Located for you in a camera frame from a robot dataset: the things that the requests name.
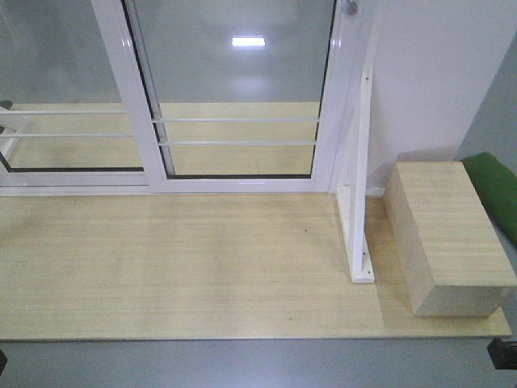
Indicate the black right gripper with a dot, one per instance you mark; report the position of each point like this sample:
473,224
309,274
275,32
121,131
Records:
503,354

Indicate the white door frame post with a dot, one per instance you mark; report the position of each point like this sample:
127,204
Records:
359,81

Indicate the white sliding glass door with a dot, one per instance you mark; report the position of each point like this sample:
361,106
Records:
235,96

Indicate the light wooden box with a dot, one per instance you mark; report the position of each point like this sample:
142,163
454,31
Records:
450,255

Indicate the green sandbag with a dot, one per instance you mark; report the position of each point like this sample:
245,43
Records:
495,185

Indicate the light wooden platform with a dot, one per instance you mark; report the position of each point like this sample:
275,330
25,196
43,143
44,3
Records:
192,267

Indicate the white wooden support brace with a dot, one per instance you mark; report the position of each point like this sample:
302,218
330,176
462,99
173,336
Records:
351,198

